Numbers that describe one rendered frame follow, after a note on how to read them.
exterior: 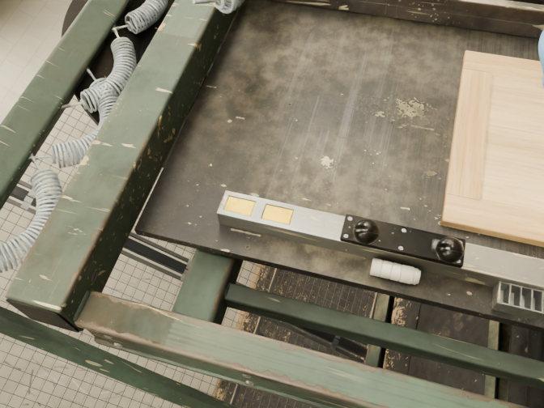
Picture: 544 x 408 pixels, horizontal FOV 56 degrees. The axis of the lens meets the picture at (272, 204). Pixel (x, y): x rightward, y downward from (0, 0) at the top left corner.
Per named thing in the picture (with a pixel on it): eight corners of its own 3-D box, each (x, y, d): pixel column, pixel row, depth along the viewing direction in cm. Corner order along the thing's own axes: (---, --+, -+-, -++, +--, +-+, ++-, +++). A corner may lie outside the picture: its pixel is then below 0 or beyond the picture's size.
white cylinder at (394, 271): (368, 277, 87) (416, 288, 86) (370, 270, 84) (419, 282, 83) (371, 261, 88) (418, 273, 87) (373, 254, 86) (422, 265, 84)
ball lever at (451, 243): (448, 260, 85) (462, 266, 71) (424, 255, 85) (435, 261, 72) (452, 237, 85) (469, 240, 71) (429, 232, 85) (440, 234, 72)
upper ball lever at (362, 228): (375, 244, 87) (376, 247, 74) (353, 239, 88) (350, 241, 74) (380, 222, 87) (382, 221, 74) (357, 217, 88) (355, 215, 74)
